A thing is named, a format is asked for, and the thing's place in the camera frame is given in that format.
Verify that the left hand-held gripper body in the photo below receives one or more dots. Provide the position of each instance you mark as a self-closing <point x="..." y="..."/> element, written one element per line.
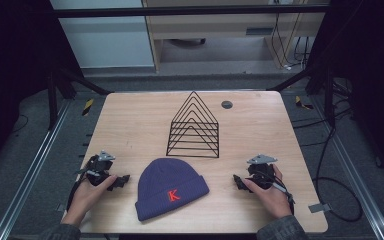
<point x="97" y="166"/>

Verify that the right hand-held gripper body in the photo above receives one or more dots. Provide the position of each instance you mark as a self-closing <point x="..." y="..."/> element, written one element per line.
<point x="262" y="171"/>

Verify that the grey tape piece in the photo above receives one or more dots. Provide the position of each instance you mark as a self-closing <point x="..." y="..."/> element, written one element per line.
<point x="319" y="208"/>

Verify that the light wooden desk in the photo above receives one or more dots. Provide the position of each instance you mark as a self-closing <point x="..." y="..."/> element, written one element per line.
<point x="213" y="26"/>

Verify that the person's right hand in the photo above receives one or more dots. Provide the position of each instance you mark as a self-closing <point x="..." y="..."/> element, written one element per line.
<point x="273" y="198"/>

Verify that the black metal frame bar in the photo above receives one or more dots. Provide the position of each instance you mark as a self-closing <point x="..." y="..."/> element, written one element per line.
<point x="180" y="11"/>

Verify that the yellow black striped tape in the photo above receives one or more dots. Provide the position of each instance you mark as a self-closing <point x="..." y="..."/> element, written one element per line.
<point x="302" y="103"/>
<point x="87" y="106"/>

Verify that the person's left hand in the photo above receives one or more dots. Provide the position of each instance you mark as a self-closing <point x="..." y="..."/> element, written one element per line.
<point x="88" y="196"/>

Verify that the grey round table grommet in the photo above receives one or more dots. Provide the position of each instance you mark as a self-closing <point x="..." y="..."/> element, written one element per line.
<point x="226" y="104"/>

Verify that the white cabinet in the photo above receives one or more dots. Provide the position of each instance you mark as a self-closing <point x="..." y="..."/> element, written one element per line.
<point x="106" y="40"/>

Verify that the purple knit beanie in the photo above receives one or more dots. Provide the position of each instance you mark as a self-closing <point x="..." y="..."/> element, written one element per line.
<point x="166" y="186"/>

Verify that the aluminium rail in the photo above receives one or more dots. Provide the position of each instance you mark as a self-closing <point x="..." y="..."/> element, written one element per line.
<point x="30" y="166"/>
<point x="356" y="173"/>

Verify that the black metal stand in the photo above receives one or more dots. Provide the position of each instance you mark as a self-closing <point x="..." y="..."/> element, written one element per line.
<point x="320" y="86"/>
<point x="60" y="90"/>

